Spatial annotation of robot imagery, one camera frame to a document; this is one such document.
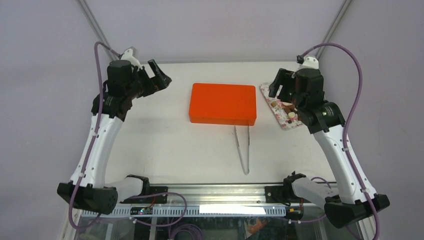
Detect floral tray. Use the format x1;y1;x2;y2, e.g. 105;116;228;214
259;82;304;130

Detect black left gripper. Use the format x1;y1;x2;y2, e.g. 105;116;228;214
126;59;172;99

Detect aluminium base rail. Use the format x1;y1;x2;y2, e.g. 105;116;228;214
69;183;369;218

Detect metal tongs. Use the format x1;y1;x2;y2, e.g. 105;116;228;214
233;125;251;176

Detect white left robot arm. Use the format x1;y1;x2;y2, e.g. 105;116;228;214
56;59;172;215

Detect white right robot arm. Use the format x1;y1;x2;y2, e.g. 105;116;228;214
268;68;390;229

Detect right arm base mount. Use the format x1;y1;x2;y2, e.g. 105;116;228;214
264;185;301;206

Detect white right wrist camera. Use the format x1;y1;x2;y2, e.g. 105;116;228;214
296;55;319;71

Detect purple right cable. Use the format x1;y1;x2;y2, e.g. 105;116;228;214
288;43;382;240

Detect orange box lid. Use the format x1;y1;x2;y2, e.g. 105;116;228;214
188;82;257;126

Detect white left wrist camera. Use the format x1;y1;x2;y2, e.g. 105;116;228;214
119;46;142;69

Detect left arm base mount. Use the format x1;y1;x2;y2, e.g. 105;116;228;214
120;185;169;205

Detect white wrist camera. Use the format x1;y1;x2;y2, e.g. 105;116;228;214
296;55;319;71
119;46;142;69

